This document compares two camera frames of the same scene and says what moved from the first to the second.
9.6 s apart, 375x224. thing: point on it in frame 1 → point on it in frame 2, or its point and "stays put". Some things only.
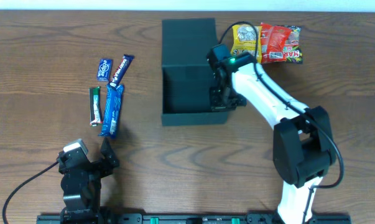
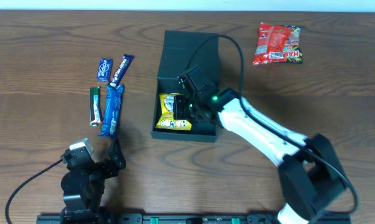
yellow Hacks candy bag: [244, 40] → [166, 121]
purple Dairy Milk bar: [126, 61] stays put
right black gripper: [223, 103] → [181, 107]
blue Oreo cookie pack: [114, 104] stays put
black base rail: [191, 218] stays put
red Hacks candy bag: [273, 40] stays put
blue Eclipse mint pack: [104, 70] stays put
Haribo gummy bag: [293, 48] stays put
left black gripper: [111, 157] → [119, 162]
